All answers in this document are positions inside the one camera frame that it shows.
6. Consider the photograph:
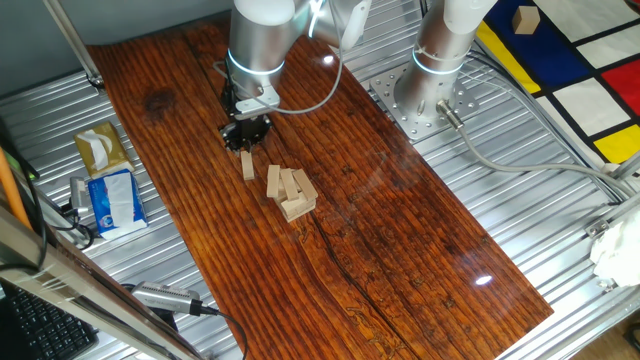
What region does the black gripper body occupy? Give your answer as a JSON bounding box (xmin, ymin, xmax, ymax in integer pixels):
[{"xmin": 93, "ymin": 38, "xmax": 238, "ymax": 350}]
[{"xmin": 220, "ymin": 89, "xmax": 274, "ymax": 146}]

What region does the gold tissue pack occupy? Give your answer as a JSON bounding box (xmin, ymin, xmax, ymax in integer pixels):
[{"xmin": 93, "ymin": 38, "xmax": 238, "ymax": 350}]
[{"xmin": 73, "ymin": 120, "xmax": 135, "ymax": 180}]

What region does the blue tissue pack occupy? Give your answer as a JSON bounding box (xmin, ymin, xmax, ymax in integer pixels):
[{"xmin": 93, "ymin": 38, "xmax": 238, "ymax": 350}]
[{"xmin": 87, "ymin": 168, "xmax": 150, "ymax": 240}]

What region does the glossy brown wooden board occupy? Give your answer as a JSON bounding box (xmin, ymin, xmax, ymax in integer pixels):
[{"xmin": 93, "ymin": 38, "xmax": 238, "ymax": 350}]
[{"xmin": 86, "ymin": 14, "xmax": 555, "ymax": 360}]

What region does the small silver adapter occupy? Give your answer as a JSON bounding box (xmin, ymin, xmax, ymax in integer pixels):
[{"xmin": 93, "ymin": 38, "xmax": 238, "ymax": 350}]
[{"xmin": 68, "ymin": 175, "xmax": 90, "ymax": 214}]

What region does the grey metal pole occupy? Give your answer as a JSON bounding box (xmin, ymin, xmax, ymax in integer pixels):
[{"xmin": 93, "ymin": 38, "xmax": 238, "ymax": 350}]
[{"xmin": 42, "ymin": 0, "xmax": 107, "ymax": 91}]

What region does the orange pole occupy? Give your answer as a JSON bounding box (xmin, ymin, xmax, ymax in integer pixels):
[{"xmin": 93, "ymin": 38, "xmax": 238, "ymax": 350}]
[{"xmin": 0, "ymin": 147, "xmax": 34, "ymax": 231}]

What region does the black keyboard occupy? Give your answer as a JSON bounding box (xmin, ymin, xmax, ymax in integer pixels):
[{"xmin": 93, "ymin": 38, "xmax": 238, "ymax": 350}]
[{"xmin": 0, "ymin": 283, "xmax": 100, "ymax": 360}]

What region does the small wooden cube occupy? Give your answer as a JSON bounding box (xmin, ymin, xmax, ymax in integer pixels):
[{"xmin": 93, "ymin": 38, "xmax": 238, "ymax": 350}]
[{"xmin": 511, "ymin": 5, "xmax": 542, "ymax": 36}]

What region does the colourful checked cloth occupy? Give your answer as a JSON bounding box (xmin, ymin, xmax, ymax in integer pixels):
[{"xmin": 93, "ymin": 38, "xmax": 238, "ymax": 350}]
[{"xmin": 474, "ymin": 0, "xmax": 640, "ymax": 167}]

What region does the white crumpled cloth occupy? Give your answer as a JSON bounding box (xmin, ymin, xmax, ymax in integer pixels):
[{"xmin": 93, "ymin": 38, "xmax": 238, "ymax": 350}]
[{"xmin": 588, "ymin": 209, "xmax": 640, "ymax": 290}]

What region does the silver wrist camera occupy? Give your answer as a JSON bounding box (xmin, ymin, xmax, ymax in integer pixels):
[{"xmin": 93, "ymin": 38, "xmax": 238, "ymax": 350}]
[{"xmin": 232, "ymin": 84, "xmax": 282, "ymax": 122}]

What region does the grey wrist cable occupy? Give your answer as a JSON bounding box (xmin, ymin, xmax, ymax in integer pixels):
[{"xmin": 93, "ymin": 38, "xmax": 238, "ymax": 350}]
[{"xmin": 212, "ymin": 0, "xmax": 346, "ymax": 116}]

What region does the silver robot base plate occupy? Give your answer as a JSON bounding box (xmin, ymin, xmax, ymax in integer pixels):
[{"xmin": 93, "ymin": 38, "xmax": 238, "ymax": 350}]
[{"xmin": 368, "ymin": 62, "xmax": 480, "ymax": 143}]

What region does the black hub cable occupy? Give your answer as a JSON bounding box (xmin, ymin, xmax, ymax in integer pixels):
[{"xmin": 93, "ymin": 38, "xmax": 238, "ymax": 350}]
[{"xmin": 188, "ymin": 298, "xmax": 250, "ymax": 360}]

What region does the black adapter cable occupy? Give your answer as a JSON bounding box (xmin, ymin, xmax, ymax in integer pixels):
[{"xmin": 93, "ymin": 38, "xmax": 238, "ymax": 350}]
[{"xmin": 49, "ymin": 202, "xmax": 96, "ymax": 251}]

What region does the grey base cable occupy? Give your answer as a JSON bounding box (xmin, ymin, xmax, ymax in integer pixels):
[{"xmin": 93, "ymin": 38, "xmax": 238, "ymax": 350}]
[{"xmin": 434, "ymin": 98, "xmax": 637, "ymax": 200}]

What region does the silver monitor frame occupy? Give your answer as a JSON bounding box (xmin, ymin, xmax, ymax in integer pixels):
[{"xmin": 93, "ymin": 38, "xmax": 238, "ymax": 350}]
[{"xmin": 0, "ymin": 197, "xmax": 207, "ymax": 360}]

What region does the aluminium frame bar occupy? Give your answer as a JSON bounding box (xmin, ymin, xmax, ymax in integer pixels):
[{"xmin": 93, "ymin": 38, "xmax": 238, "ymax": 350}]
[
  {"xmin": 584, "ymin": 192, "xmax": 640, "ymax": 239},
  {"xmin": 607, "ymin": 149, "xmax": 640, "ymax": 182}
]

